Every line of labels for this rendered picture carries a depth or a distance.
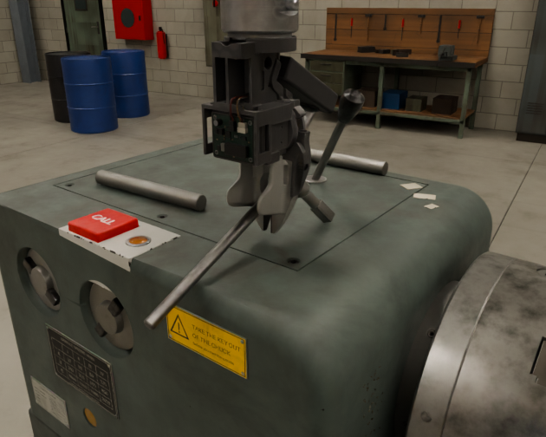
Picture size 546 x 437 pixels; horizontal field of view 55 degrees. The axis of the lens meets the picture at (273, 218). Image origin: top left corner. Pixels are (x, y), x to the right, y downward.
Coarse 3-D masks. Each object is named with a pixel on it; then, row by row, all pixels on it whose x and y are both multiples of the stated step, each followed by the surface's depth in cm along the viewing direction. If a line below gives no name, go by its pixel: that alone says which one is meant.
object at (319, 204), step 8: (304, 184) 61; (304, 192) 61; (312, 192) 63; (304, 200) 63; (312, 200) 63; (320, 200) 63; (312, 208) 64; (320, 208) 63; (328, 208) 64; (320, 216) 64; (328, 216) 64
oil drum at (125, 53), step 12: (120, 60) 702; (132, 60) 707; (144, 60) 727; (120, 72) 708; (132, 72) 712; (144, 72) 729; (120, 84) 714; (132, 84) 718; (144, 84) 733; (120, 96) 719; (132, 96) 723; (144, 96) 737; (120, 108) 727; (132, 108) 729; (144, 108) 742
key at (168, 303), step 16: (256, 208) 57; (240, 224) 55; (224, 240) 53; (208, 256) 52; (192, 272) 51; (176, 288) 49; (160, 304) 48; (176, 304) 49; (144, 320) 47; (160, 320) 47
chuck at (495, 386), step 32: (512, 288) 55; (544, 288) 54; (480, 320) 53; (512, 320) 52; (544, 320) 51; (480, 352) 51; (512, 352) 50; (480, 384) 50; (512, 384) 49; (448, 416) 51; (480, 416) 49; (512, 416) 48; (544, 416) 47
